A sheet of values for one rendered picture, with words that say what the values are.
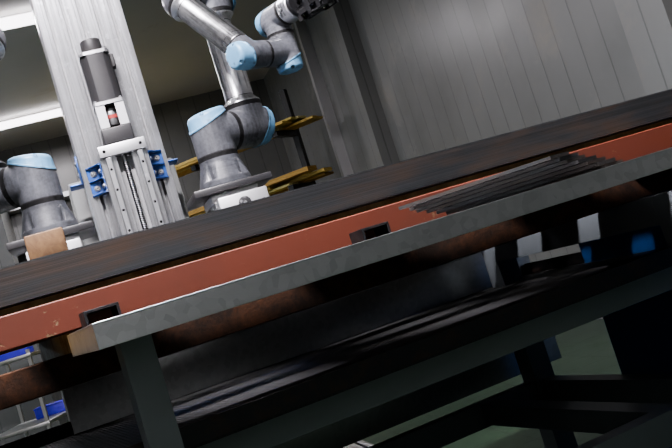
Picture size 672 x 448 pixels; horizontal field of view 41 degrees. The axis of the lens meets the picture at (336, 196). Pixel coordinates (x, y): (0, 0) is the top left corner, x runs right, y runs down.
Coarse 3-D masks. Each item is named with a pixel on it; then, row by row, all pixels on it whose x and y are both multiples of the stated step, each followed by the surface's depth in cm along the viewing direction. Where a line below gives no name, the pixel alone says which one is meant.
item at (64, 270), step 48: (480, 144) 160; (528, 144) 164; (576, 144) 171; (288, 192) 144; (336, 192) 147; (384, 192) 151; (144, 240) 134; (192, 240) 136; (240, 240) 142; (0, 288) 125; (48, 288) 127
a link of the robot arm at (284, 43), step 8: (280, 32) 244; (288, 32) 244; (272, 40) 242; (280, 40) 243; (288, 40) 244; (280, 48) 241; (288, 48) 243; (296, 48) 245; (280, 56) 241; (288, 56) 243; (296, 56) 244; (272, 64) 241; (280, 64) 243; (288, 64) 243; (296, 64) 243; (280, 72) 245; (288, 72) 247
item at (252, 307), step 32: (608, 192) 186; (640, 192) 190; (512, 224) 176; (544, 224) 179; (416, 256) 166; (448, 256) 169; (320, 288) 158; (352, 288) 160; (224, 320) 150; (256, 320) 152; (96, 352) 141; (160, 352) 145; (0, 384) 135; (32, 384) 137; (64, 384) 139
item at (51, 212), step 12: (24, 204) 237; (36, 204) 236; (48, 204) 237; (60, 204) 239; (24, 216) 238; (36, 216) 235; (48, 216) 235; (60, 216) 237; (72, 216) 241; (24, 228) 237; (36, 228) 234; (48, 228) 234
